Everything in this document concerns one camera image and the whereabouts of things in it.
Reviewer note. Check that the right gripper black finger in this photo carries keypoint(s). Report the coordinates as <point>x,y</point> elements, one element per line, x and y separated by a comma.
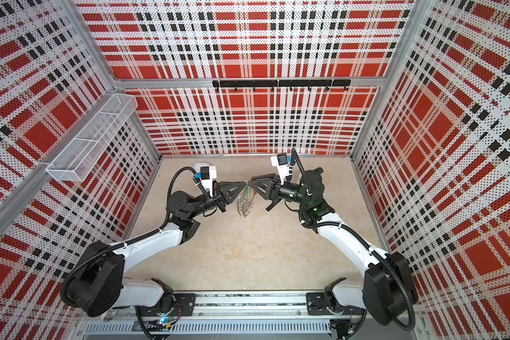
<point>263,180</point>
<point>261,189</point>

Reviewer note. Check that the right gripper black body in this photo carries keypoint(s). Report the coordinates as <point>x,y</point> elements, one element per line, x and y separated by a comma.
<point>275,195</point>

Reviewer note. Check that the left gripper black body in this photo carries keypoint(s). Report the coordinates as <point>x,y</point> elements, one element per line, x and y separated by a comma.
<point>218,199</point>

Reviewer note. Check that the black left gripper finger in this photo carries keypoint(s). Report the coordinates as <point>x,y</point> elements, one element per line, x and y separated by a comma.
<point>231,195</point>
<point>232,185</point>

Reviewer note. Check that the silver keyring with chain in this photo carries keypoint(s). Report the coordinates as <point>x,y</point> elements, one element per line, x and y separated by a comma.
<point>243,204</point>

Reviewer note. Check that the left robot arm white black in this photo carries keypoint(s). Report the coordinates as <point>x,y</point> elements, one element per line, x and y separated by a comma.
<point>98,282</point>

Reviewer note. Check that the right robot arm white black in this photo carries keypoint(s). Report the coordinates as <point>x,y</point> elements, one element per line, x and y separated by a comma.
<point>387,293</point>

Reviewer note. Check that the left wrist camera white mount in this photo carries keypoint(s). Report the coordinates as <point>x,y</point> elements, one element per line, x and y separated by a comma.
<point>206,174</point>

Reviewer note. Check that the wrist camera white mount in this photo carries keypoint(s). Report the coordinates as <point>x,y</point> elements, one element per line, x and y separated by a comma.
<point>206,174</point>
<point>285,169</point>

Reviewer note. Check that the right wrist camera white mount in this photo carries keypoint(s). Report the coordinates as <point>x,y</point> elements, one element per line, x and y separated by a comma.
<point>285,169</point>

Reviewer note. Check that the black hook rail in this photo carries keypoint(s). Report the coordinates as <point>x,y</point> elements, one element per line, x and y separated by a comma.
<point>286,83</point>

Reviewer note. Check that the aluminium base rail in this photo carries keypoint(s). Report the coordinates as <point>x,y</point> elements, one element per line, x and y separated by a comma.
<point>258,314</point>

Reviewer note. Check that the white wire mesh basket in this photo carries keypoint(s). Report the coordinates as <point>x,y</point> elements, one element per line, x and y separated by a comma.
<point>78,158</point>

